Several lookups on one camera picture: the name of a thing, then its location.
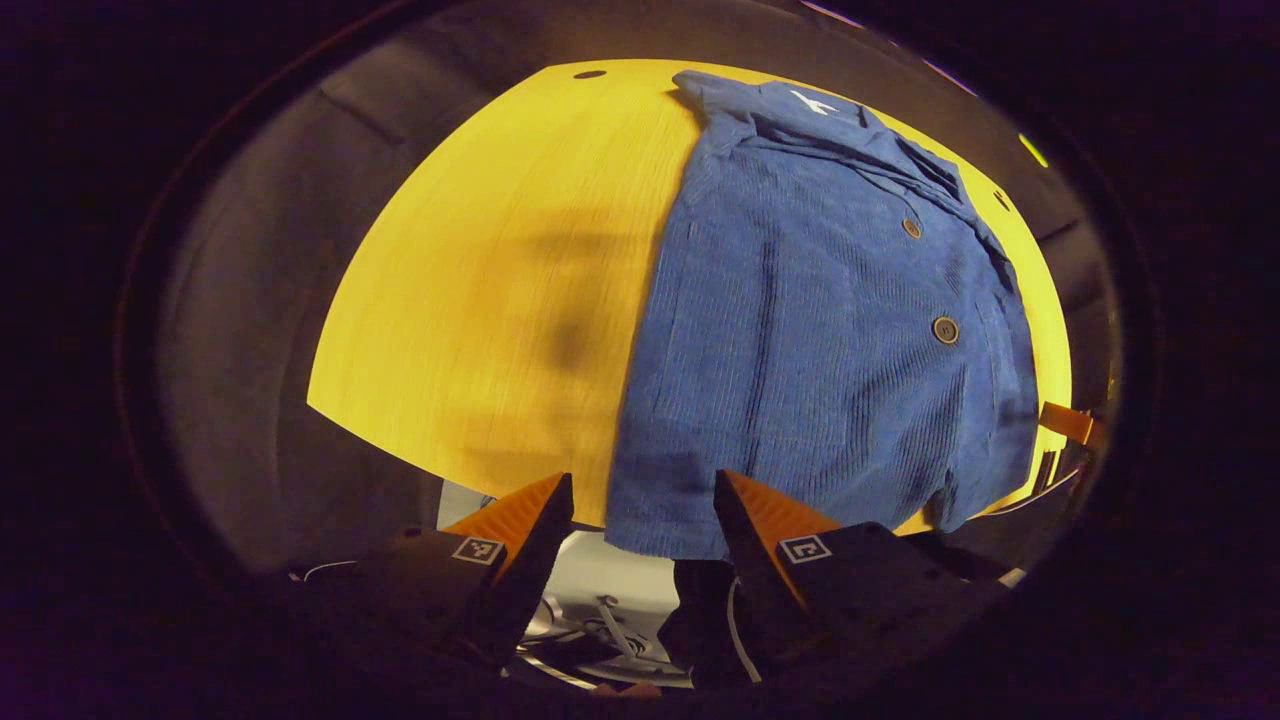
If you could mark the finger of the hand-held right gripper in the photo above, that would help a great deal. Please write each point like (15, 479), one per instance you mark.
(1068, 424)

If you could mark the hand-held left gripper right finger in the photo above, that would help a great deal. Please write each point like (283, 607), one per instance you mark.
(750, 550)

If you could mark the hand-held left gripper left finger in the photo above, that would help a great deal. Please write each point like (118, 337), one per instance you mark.
(530, 560)

